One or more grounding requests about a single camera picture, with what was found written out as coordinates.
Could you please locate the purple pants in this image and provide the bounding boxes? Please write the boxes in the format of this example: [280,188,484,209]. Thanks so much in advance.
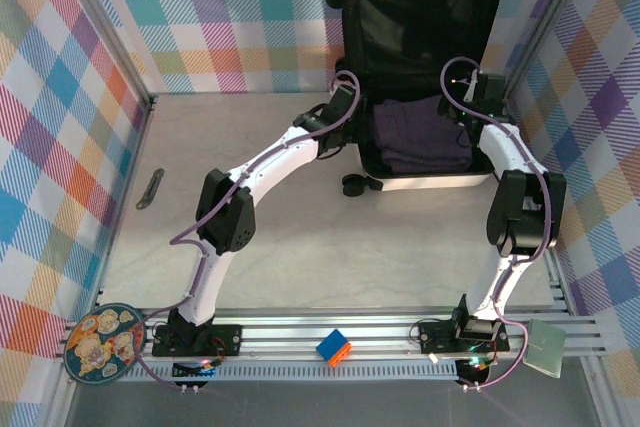
[372,94,475,174]

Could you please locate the white hard-shell suitcase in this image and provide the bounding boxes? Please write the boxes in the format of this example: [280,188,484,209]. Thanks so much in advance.
[324,0,503,198]

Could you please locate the grey metal strip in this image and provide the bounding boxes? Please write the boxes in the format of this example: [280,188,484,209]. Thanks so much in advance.
[135,168,166,210]

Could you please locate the blue orange puzzle cube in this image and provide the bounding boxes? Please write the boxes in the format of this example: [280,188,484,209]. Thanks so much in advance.
[314,329,352,367]

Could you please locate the green square pad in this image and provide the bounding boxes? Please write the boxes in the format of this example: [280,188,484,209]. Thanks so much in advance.
[522,319,569,379]

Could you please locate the round cartoon bear plate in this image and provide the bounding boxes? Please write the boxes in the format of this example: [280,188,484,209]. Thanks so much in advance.
[63,302,146,387]

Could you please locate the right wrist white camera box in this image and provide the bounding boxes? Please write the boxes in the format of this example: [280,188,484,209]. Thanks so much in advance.
[459,70,484,104]

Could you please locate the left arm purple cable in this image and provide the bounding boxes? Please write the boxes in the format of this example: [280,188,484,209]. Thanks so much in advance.
[130,69,362,391]

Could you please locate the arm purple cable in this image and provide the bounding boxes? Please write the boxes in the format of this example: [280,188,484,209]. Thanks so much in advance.
[439,56,556,391]
[130,69,362,391]

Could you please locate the aluminium side rail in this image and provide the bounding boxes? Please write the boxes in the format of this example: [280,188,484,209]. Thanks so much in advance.
[498,89,576,316]
[92,94,159,308]

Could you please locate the aluminium corner post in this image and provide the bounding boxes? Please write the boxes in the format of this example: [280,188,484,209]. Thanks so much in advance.
[499,0,599,98]
[52,0,154,113]

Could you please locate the aluminium mounting rail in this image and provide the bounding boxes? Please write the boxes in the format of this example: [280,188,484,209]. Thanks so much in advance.
[62,306,609,363]

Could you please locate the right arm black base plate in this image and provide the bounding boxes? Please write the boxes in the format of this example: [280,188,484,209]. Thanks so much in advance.
[417,320,511,356]

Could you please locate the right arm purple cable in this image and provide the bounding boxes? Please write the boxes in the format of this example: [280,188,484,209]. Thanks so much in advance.
[439,56,556,391]

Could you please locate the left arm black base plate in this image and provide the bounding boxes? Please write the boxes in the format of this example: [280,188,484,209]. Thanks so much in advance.
[151,322,244,359]

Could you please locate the slotted grey cable duct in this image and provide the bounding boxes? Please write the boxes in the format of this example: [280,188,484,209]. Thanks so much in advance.
[117,360,464,384]

